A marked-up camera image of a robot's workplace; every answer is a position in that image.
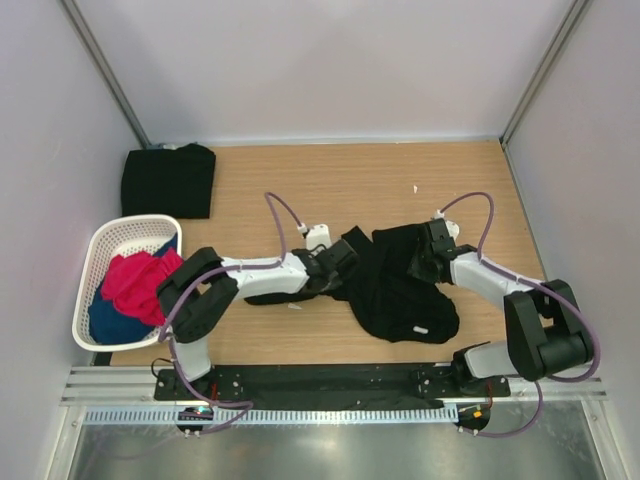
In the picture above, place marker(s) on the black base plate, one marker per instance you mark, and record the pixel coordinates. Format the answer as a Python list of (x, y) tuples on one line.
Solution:
[(344, 387)]

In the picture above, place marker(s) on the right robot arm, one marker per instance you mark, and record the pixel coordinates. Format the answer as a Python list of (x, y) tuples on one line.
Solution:
[(546, 334)]

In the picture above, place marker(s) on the right frame post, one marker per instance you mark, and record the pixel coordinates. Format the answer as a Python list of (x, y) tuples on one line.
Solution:
[(568, 26)]

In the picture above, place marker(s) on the frame post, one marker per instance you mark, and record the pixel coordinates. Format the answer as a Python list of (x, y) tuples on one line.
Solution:
[(568, 26), (104, 69)]

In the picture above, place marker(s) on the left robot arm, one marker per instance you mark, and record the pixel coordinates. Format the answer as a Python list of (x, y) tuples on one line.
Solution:
[(197, 294)]

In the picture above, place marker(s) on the left frame post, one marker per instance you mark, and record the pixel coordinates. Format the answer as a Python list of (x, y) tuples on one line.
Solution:
[(104, 69)]

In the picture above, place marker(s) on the slotted cable duct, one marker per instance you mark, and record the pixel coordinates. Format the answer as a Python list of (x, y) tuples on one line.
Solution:
[(198, 416)]

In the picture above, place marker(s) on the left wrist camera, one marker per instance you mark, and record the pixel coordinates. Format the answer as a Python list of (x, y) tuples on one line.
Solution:
[(318, 236)]

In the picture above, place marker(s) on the pink t shirt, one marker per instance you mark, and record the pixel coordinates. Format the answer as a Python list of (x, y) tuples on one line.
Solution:
[(131, 282)]

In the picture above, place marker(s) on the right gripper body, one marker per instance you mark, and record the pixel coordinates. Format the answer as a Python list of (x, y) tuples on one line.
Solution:
[(420, 266)]

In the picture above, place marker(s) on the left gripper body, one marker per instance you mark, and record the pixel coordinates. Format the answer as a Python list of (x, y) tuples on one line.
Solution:
[(333, 282)]

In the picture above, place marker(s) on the blue t shirt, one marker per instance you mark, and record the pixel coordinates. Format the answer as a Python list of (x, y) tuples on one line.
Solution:
[(108, 326)]

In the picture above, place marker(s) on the white plastic laundry basket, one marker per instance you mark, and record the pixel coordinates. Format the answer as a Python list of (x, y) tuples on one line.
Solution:
[(122, 236)]

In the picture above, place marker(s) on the folded black t shirt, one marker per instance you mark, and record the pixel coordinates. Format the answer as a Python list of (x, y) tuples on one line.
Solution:
[(177, 183)]

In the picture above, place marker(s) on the aluminium rail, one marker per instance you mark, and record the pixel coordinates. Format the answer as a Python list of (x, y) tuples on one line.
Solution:
[(132, 385)]

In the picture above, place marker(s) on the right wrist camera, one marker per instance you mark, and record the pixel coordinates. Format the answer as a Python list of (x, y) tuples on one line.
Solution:
[(452, 228)]

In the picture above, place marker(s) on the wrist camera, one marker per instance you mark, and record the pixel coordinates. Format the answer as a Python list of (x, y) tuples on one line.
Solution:
[(452, 228), (318, 236)]

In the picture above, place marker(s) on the black t shirt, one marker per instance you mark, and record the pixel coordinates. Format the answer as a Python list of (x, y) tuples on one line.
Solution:
[(177, 183), (387, 302)]

